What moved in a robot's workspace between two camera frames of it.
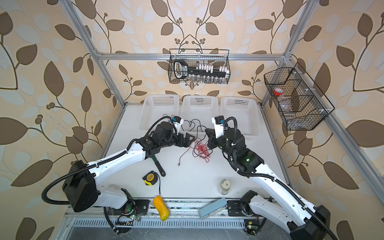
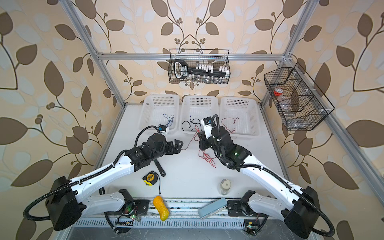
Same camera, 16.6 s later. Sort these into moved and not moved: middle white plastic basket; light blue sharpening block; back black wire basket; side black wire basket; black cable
Moved: black cable
Not moved: back black wire basket; middle white plastic basket; light blue sharpening block; side black wire basket
